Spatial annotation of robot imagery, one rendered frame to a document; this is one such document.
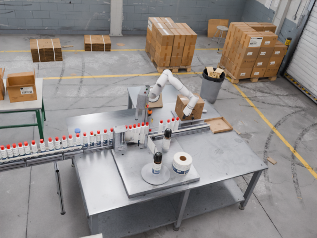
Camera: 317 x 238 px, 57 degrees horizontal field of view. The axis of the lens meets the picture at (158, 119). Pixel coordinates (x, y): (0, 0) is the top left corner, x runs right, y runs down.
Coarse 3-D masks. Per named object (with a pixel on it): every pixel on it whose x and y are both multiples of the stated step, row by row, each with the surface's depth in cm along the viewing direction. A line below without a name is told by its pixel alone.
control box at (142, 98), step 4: (144, 88) 327; (148, 88) 328; (140, 92) 320; (148, 92) 323; (140, 96) 318; (144, 96) 316; (140, 100) 320; (144, 100) 319; (148, 100) 336; (140, 104) 324; (144, 104) 323; (140, 108) 327; (144, 108) 326
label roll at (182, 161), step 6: (174, 156) 311; (180, 156) 312; (186, 156) 313; (174, 162) 308; (180, 162) 305; (186, 162) 306; (174, 168) 311; (180, 168) 305; (186, 168) 306; (180, 174) 311
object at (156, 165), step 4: (156, 152) 292; (156, 156) 288; (160, 156) 289; (156, 160) 291; (160, 160) 292; (156, 164) 293; (160, 164) 295; (152, 168) 301; (156, 168) 296; (160, 168) 300; (152, 172) 303; (156, 172) 300
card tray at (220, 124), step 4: (204, 120) 398; (208, 120) 401; (212, 120) 403; (216, 120) 404; (220, 120) 405; (224, 120) 406; (208, 124) 395; (212, 124) 396; (216, 124) 397; (220, 124) 398; (224, 124) 399; (228, 124) 398; (212, 128) 389; (216, 128) 390; (220, 128) 391; (224, 128) 392; (228, 128) 387; (232, 128) 391; (216, 132) 382
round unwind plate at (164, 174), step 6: (144, 168) 310; (150, 168) 311; (162, 168) 313; (144, 174) 304; (150, 174) 305; (162, 174) 306; (168, 174) 307; (150, 180) 298; (156, 180) 299; (162, 180) 300
